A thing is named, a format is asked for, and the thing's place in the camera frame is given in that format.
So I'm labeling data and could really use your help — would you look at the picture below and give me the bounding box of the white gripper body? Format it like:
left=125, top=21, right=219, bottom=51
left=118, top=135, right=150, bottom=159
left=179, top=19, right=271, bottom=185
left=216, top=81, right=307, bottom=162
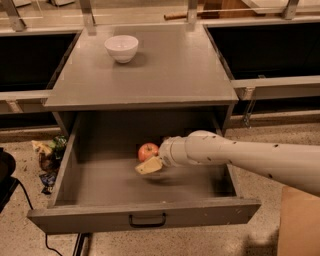
left=159, top=136, right=188, bottom=167

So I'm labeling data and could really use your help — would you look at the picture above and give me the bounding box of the pile of snack bags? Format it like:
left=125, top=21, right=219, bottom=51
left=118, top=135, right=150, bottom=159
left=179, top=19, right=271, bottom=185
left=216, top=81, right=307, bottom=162
left=31, top=135, right=67, bottom=195

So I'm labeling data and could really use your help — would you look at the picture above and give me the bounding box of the metal bracket under shelf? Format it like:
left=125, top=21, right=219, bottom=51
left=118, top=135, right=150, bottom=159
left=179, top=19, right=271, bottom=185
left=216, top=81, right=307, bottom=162
left=243, top=87, right=256, bottom=128

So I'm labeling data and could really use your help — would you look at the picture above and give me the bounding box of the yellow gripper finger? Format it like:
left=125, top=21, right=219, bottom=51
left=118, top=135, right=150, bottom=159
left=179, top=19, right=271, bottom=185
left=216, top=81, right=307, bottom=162
left=135, top=156, right=163, bottom=175

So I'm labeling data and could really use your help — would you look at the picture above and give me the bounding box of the black drawer handle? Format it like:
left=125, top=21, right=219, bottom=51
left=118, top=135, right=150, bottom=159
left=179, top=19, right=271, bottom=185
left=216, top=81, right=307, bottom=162
left=128, top=213, right=167, bottom=229

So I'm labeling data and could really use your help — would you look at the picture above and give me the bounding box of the grey counter cabinet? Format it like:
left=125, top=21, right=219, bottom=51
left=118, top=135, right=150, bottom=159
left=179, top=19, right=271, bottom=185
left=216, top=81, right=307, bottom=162
left=45, top=24, right=238, bottom=130

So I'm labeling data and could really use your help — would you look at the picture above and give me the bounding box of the open grey drawer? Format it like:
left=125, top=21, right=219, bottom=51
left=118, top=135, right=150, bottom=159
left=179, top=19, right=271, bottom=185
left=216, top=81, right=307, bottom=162
left=28, top=110, right=260, bottom=234

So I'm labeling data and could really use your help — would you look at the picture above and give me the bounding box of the red apple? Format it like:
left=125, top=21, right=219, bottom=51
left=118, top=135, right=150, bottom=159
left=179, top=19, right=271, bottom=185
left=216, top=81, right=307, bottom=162
left=138, top=143, right=159, bottom=162

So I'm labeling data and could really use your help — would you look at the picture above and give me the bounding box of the black cable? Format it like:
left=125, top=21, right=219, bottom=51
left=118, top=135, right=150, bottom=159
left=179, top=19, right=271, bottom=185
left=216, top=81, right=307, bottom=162
left=16, top=178, right=64, bottom=256

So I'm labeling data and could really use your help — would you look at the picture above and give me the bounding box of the cardboard box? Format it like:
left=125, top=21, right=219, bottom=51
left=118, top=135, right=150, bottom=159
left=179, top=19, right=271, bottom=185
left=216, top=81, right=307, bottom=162
left=277, top=187, right=320, bottom=256

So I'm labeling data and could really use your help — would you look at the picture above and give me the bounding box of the white ceramic bowl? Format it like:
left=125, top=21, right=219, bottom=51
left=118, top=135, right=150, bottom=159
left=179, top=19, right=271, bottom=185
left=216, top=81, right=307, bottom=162
left=104, top=35, right=139, bottom=63

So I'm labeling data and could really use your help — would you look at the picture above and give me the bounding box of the black device at left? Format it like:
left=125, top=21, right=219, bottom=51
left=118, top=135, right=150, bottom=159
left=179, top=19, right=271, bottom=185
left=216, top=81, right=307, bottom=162
left=0, top=148, right=18, bottom=213

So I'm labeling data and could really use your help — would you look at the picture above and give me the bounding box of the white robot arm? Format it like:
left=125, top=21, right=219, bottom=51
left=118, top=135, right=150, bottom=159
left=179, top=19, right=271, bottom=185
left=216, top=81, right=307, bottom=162
left=135, top=130, right=320, bottom=196

